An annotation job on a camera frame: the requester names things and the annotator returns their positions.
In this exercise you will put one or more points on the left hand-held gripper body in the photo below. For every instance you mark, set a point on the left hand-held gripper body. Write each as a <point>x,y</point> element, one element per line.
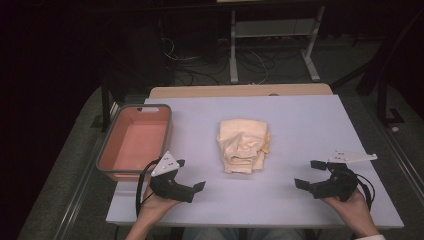
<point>168,186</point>

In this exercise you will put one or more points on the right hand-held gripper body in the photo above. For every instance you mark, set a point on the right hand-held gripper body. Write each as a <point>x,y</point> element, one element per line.
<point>338,181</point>

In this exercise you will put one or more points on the pink basket with grey rim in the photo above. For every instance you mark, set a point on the pink basket with grey rim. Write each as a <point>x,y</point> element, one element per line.
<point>135,143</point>

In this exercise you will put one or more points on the cream cloth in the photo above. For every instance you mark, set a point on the cream cloth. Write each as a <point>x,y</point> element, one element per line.
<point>241,145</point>

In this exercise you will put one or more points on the person's left hand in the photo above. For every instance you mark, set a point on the person's left hand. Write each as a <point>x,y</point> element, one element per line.
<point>155,208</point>

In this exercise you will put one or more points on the person's right hand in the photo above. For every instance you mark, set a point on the person's right hand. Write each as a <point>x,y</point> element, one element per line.
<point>353,211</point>

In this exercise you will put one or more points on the white board table cover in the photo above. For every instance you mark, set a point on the white board table cover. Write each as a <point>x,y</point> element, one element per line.
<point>300,133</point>

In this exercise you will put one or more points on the small white round object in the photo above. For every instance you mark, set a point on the small white round object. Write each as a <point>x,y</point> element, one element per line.
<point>395,129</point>

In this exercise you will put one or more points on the black metal stand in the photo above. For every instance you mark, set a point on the black metal stand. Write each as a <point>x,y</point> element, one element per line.
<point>105,100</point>
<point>383,96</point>

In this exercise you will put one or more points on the white metal stand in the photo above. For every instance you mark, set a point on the white metal stand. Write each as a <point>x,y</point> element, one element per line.
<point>273,28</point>

